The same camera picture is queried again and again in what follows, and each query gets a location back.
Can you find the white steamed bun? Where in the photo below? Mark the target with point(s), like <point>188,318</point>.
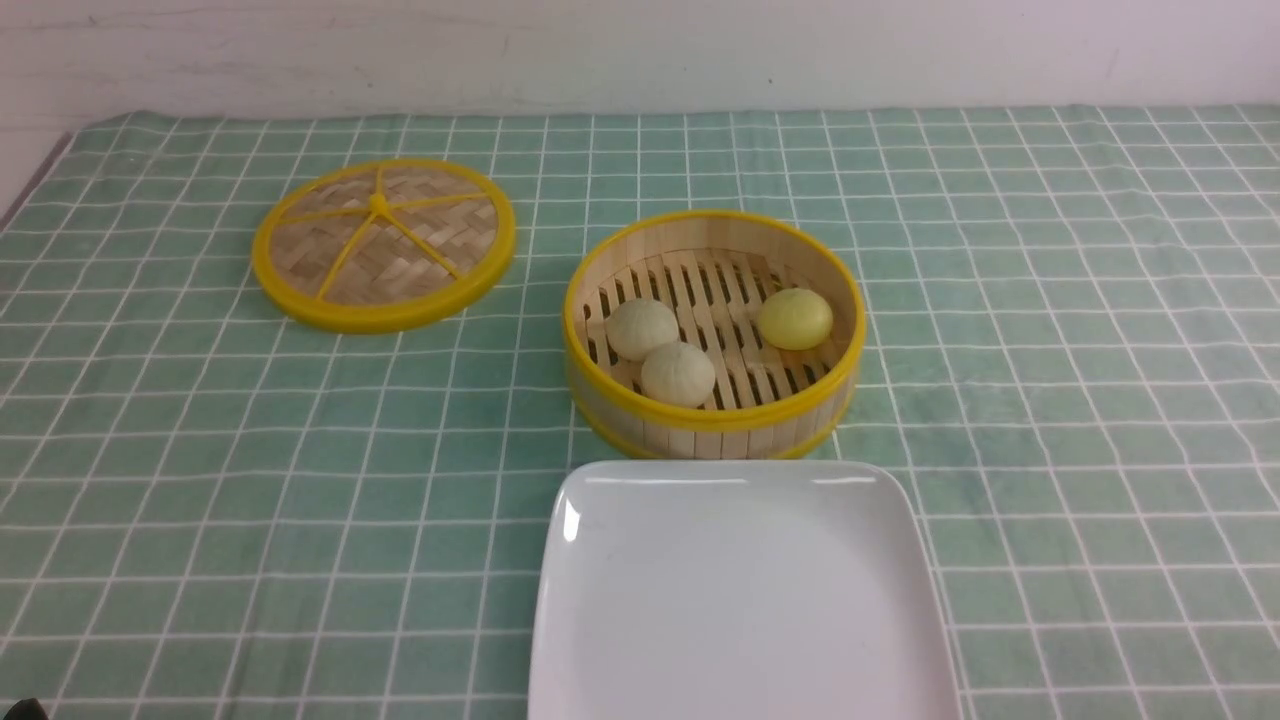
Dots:
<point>678,374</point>
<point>638,326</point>

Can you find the green checkered tablecloth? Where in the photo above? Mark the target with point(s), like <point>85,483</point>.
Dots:
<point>1071,367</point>

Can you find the yellow steamed bun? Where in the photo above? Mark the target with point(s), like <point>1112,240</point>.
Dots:
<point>795,319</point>

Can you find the yellow bamboo steamer lid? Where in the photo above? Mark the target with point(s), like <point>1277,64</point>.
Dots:
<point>386,246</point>

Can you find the white square plate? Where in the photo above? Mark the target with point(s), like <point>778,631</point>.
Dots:
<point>791,589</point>

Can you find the white steamed bun front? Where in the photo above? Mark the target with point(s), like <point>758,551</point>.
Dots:
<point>678,374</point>

